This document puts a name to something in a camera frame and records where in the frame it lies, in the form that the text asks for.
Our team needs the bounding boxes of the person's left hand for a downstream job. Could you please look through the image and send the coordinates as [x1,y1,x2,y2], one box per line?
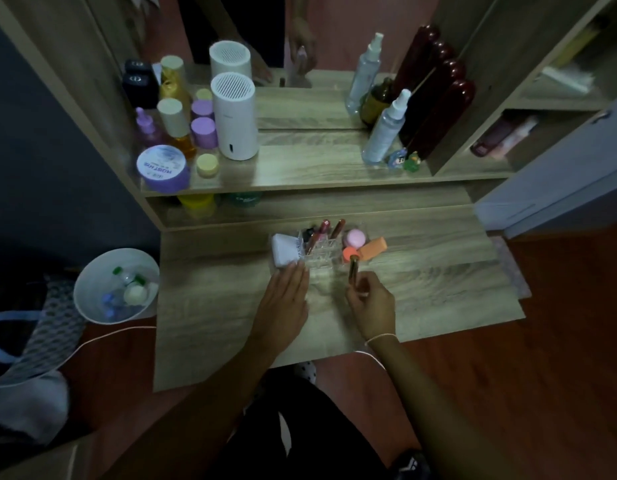
[252,261,310,352]

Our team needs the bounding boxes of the grey patterned bag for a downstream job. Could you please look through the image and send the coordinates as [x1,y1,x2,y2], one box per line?
[0,272,86,388]

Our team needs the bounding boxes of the small pale yellow jar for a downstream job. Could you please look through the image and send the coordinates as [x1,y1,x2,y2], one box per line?
[196,153,220,178]

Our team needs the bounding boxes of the thin white cable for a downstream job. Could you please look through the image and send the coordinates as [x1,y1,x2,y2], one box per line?
[0,325,387,390]

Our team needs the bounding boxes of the pale floor mat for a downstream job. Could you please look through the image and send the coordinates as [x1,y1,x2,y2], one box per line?
[488,237,532,301]

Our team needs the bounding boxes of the white round waste bin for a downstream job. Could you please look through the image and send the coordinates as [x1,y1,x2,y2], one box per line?
[73,248,160,325]

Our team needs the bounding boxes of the white round lid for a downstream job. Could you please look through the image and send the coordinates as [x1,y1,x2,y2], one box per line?
[123,283,149,306]

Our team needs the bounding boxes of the person's right hand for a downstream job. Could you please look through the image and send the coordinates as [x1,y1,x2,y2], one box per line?
[345,271,397,343]

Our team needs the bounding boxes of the dressing table mirror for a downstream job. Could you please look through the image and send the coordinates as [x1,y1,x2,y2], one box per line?
[83,0,441,131]

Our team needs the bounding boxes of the white cabinet door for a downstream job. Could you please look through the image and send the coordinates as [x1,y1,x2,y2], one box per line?
[473,91,617,240]

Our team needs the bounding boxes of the purple dropper bottle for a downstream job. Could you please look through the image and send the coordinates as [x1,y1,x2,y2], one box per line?
[134,107,162,148]

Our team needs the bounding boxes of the large purple cream jar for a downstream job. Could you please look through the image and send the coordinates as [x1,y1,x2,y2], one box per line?
[136,145,191,193]

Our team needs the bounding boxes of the red lipstick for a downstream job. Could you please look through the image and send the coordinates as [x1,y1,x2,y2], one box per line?
[306,220,330,255]

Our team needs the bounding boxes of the white cloth bundle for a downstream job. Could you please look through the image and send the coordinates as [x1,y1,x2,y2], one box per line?
[0,371,70,445]

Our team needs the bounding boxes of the black shorts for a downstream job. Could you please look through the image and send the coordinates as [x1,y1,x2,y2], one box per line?
[206,364,435,480]

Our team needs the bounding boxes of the plastic bottle green cap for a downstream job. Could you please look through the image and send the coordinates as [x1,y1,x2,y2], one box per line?
[112,266,150,291]

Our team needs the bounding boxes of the dark maroon tube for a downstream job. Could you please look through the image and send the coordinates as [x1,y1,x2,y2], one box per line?
[470,119,520,158]

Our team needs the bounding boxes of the white square compact case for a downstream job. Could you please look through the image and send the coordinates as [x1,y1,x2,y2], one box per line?
[271,233,305,268]

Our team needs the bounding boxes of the clear acrylic makeup organizer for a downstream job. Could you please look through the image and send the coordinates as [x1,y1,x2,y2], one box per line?
[268,222,376,275]

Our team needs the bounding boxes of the white cylindrical humidifier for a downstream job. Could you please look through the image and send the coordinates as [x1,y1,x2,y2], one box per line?
[210,72,259,161]

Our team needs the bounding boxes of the clear spray bottle white nozzle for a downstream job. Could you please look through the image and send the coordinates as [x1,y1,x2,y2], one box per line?
[362,89,412,165]

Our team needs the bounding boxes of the yellow oil bottle beige cap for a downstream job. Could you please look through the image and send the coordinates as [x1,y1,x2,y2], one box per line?
[156,98,197,161]

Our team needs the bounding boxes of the purple cylindrical jar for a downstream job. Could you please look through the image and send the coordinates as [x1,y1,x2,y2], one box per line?
[190,117,219,150]

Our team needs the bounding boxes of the white folded item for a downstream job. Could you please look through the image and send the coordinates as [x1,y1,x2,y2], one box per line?
[540,65,597,96]

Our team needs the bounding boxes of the amber glass bottle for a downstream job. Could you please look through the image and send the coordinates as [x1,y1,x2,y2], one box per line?
[360,77,395,128]

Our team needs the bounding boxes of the orange wedge makeup sponge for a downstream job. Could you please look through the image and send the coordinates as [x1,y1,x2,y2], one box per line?
[358,237,388,262]

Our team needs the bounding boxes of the person's right forearm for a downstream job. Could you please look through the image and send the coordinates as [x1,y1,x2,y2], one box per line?
[367,336,526,480]

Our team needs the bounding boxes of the person's left forearm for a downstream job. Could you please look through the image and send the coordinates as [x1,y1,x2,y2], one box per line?
[102,340,300,480]

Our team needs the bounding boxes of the wooden dressing table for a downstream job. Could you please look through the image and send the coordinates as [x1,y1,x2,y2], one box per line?
[0,0,617,393]

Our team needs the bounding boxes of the green container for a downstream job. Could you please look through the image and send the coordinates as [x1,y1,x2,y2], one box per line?
[223,192,263,208]

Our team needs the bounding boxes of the pink tube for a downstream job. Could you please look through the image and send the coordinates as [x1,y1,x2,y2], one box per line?
[488,116,540,159]

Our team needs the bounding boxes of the dark maroon tall bottle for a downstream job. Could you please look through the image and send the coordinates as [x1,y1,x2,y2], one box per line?
[407,79,477,161]
[399,59,466,135]

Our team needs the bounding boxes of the black square box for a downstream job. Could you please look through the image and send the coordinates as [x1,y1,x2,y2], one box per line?
[122,72,160,109]

